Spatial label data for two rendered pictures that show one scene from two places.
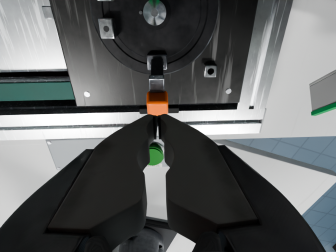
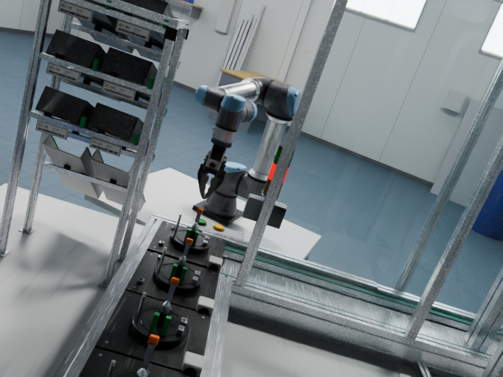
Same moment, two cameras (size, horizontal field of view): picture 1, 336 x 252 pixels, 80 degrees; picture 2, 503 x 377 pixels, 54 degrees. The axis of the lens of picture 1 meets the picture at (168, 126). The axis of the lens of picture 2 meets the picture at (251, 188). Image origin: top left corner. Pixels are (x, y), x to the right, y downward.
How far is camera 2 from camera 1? 1.60 m
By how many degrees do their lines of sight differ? 42
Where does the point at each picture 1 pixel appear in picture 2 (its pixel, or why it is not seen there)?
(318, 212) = not seen: outside the picture
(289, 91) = not seen: hidden behind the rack
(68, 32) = (219, 250)
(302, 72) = (111, 234)
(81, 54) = (218, 245)
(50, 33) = (228, 266)
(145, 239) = (215, 206)
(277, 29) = (146, 230)
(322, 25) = (102, 243)
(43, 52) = (233, 265)
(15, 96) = not seen: hidden behind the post
